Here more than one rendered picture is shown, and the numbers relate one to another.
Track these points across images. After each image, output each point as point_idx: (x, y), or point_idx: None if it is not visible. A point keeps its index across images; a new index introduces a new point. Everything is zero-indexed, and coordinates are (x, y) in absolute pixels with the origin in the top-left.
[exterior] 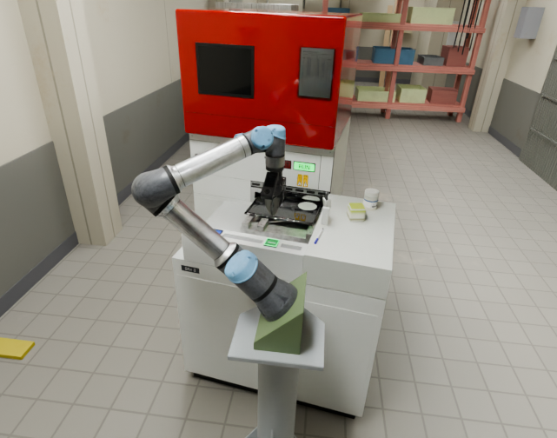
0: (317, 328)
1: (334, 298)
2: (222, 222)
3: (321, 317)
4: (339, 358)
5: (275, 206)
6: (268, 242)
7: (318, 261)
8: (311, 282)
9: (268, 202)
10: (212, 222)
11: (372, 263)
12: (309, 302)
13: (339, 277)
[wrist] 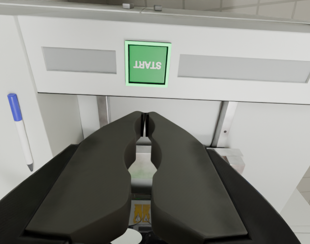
0: None
1: None
2: (272, 174)
3: (47, 4)
4: (45, 2)
5: (113, 146)
6: (155, 61)
7: None
8: (34, 9)
9: (182, 165)
10: (292, 170)
11: None
12: (59, 6)
13: None
